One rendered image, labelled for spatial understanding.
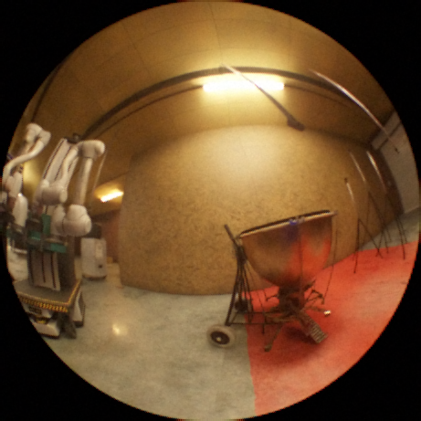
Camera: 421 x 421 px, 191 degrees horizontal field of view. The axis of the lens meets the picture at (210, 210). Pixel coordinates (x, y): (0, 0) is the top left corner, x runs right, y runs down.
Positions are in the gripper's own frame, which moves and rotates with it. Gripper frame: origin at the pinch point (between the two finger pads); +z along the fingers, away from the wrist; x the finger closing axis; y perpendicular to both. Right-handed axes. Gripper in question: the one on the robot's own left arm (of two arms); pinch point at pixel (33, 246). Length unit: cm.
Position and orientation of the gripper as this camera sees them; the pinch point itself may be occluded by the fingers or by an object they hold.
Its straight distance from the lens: 97.2
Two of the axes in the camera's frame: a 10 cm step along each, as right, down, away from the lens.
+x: 6.4, 1.7, 7.5
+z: 1.0, 9.5, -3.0
